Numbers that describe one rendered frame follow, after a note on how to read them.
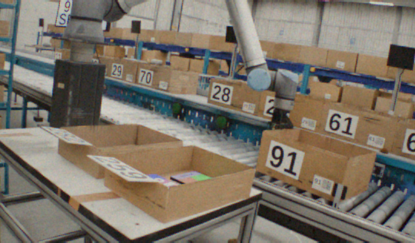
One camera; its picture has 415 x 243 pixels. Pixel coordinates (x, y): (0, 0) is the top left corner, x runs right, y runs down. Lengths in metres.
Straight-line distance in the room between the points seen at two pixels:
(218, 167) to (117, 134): 0.48
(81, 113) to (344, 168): 1.10
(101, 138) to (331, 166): 0.89
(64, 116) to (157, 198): 0.81
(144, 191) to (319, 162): 0.67
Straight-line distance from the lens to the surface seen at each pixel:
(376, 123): 1.79
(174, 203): 0.92
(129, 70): 2.94
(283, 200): 1.34
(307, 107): 1.92
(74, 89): 1.58
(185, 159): 1.32
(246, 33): 1.46
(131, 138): 1.57
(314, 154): 1.35
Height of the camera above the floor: 1.17
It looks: 10 degrees down
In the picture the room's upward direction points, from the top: 9 degrees clockwise
